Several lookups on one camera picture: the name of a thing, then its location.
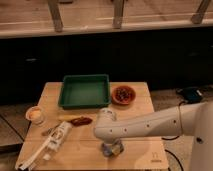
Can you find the blue yellow sponge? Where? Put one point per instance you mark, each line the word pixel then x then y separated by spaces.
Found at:
pixel 111 150

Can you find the small white cup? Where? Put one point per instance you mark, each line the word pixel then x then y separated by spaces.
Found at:
pixel 35 115

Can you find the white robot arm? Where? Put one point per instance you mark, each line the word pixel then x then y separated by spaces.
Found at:
pixel 191 120

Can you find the white plastic bottle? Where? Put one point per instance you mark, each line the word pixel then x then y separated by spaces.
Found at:
pixel 56 139

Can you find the green plastic tray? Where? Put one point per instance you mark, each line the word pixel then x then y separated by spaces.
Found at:
pixel 85 91

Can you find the orange bowl with food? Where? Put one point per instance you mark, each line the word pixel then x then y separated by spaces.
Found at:
pixel 123 95

